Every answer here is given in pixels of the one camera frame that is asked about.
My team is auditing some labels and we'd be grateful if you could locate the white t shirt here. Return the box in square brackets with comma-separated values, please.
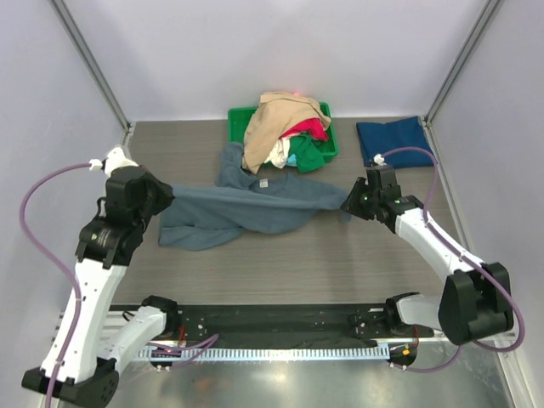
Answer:
[264, 138, 291, 169]

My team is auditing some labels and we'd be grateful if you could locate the grey-blue t shirt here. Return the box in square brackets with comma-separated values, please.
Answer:
[158, 143, 349, 251]

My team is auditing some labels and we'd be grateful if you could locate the light blue t shirt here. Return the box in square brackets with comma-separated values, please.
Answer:
[286, 155, 297, 167]

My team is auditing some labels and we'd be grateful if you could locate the wrist white camera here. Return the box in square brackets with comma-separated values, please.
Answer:
[370, 154, 388, 168]
[88, 146, 139, 178]

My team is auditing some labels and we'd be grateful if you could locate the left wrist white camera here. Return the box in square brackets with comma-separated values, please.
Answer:
[88, 146, 139, 178]

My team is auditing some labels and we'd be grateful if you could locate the aluminium frame rail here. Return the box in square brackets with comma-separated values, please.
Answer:
[50, 308, 518, 345]

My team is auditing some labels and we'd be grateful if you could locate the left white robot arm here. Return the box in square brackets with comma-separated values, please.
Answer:
[21, 165, 180, 407]

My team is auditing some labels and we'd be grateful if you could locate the white slotted cable duct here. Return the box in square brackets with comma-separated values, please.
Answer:
[133, 343, 390, 364]

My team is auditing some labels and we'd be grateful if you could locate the beige t shirt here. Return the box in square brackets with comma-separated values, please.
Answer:
[242, 92, 332, 174]

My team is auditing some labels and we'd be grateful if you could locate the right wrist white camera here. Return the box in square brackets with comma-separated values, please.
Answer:
[370, 154, 388, 168]

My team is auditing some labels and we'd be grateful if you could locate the folded dark blue t shirt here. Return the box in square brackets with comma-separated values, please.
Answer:
[356, 116, 433, 168]

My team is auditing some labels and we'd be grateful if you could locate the green plastic bin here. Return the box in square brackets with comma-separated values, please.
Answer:
[227, 106, 339, 164]

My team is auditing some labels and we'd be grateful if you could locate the green t shirt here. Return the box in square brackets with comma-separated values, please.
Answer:
[289, 133, 326, 173]

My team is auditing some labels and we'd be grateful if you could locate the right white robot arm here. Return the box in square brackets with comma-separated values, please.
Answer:
[341, 166, 513, 345]

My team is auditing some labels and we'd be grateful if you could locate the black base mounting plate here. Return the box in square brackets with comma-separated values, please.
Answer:
[178, 303, 434, 349]

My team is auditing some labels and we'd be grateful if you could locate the red t shirt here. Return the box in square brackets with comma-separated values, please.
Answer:
[281, 118, 329, 141]

